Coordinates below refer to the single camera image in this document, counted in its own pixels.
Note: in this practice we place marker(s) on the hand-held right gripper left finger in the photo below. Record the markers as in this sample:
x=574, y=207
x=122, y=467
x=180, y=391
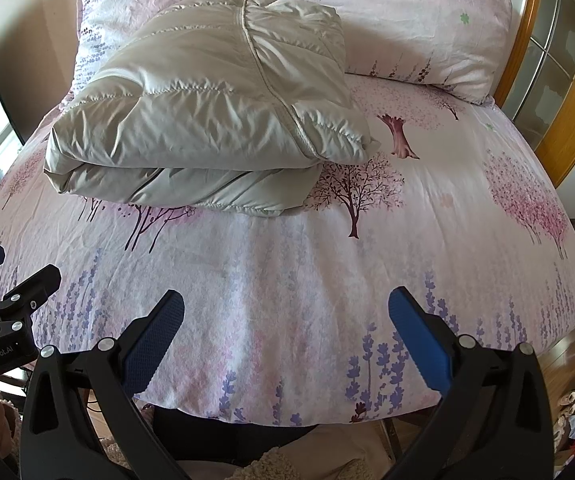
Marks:
x=155, y=340

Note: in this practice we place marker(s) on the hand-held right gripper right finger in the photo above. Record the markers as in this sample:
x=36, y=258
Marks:
x=417, y=345

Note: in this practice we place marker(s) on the beige puffer jacket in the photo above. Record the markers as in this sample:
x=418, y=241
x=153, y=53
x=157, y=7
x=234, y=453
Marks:
x=192, y=110

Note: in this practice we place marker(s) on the plush cream slipper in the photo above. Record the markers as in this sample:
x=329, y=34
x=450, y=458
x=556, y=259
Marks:
x=114, y=460
x=277, y=467

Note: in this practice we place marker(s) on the bed with floral sheet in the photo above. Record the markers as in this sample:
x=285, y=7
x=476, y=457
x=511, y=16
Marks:
x=292, y=285

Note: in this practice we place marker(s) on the pink floral pillow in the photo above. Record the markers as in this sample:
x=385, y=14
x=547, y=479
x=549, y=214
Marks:
x=417, y=20
x=117, y=5

